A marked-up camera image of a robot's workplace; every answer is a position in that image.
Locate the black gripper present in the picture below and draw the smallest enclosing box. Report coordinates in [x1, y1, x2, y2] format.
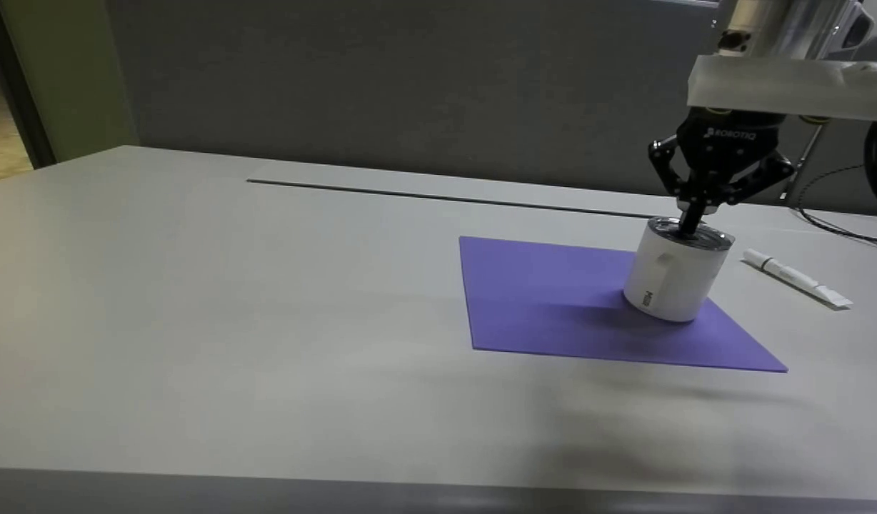
[645, 107, 802, 239]

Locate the grey desk partition panel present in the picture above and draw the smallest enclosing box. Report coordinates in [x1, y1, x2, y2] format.
[102, 0, 877, 217]

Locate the white marker pen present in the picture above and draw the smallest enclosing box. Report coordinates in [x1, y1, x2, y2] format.
[739, 245, 854, 314]

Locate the thin black cable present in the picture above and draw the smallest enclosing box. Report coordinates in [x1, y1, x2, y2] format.
[794, 203, 877, 255]

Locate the dark door frame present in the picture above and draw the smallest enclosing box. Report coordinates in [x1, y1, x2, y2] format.
[0, 0, 61, 172]

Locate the white thermo mug with lid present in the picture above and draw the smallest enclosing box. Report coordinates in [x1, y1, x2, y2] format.
[619, 213, 738, 326]

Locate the purple rectangular mat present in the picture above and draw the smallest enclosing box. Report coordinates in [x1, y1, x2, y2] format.
[457, 235, 791, 377]

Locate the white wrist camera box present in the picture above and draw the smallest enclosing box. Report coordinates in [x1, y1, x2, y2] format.
[687, 48, 877, 126]

